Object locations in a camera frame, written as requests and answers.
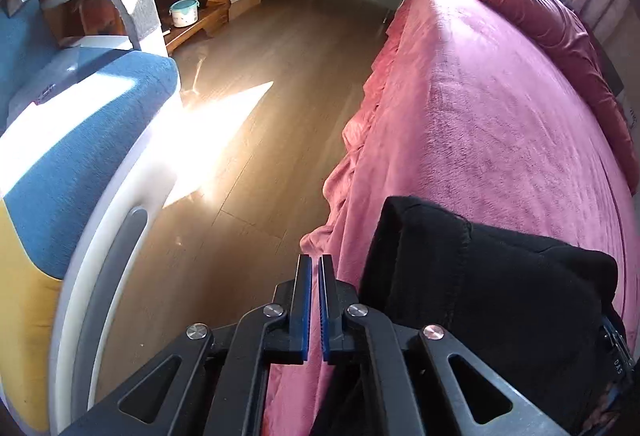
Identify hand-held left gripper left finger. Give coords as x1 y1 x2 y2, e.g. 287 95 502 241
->
60 255 313 436

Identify small teal and white pot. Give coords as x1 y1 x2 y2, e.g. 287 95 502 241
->
169 0 202 27

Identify black pants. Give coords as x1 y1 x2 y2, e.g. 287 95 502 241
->
310 196 621 436

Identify blue and yellow sofa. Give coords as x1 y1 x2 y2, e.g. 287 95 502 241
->
0 0 181 436

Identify dark red duvet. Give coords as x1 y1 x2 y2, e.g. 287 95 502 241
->
467 0 640 194

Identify white plastic packet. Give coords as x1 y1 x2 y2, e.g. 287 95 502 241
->
10 60 81 111

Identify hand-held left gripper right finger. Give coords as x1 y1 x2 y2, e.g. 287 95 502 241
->
318 255 571 436

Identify bed with pink sheet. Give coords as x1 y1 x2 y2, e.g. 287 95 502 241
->
262 0 640 436

